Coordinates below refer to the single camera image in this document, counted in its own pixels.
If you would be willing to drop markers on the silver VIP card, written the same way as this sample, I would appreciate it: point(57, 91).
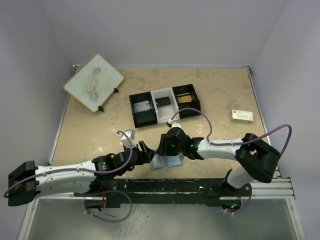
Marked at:
point(141, 106)

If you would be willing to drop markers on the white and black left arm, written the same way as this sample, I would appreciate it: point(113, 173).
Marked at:
point(28, 181)

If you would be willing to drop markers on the black bin left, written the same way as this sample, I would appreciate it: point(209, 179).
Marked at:
point(146, 118)

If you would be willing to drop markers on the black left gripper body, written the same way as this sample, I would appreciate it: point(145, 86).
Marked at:
point(123, 171)

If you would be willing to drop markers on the gold card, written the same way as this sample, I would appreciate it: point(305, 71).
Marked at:
point(184, 99)

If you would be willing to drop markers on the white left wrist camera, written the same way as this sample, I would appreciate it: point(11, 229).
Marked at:
point(127, 138)

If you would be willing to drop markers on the green leather card holder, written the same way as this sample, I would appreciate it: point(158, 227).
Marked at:
point(159, 162)

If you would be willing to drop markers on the black bin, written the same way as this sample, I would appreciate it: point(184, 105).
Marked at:
point(146, 118)
point(187, 89)

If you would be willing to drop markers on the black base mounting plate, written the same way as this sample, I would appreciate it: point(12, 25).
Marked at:
point(211, 192)

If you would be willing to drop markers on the black card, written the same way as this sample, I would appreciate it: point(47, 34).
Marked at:
point(162, 101)

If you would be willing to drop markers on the yellow rimmed whiteboard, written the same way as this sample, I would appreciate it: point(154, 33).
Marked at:
point(94, 83)

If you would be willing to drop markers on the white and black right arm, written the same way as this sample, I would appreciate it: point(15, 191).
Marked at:
point(258, 160)

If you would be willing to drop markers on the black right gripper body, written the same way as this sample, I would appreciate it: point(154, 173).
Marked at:
point(175, 150)

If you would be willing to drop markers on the white card box red logo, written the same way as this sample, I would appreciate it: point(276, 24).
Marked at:
point(241, 116)

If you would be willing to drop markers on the black bin right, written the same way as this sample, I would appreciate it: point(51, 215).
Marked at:
point(187, 89)

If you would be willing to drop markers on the white middle bin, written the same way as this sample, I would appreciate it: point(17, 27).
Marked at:
point(165, 113)

